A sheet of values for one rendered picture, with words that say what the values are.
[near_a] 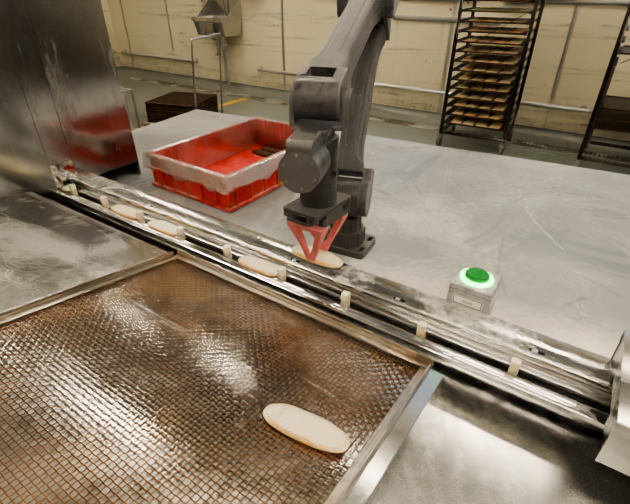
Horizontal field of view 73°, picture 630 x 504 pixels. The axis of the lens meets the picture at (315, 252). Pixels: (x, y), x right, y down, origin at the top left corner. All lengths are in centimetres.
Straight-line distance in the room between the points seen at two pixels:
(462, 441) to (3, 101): 115
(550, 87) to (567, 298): 418
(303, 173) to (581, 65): 452
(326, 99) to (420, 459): 48
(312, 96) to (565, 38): 444
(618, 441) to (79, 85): 129
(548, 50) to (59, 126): 441
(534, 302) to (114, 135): 114
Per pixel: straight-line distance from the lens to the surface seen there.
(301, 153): 55
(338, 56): 68
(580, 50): 496
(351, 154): 88
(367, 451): 48
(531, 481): 63
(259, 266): 83
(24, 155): 127
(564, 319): 88
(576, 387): 72
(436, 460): 61
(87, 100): 133
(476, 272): 78
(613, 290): 101
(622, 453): 63
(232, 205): 112
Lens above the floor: 132
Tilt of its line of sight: 32 degrees down
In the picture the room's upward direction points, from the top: straight up
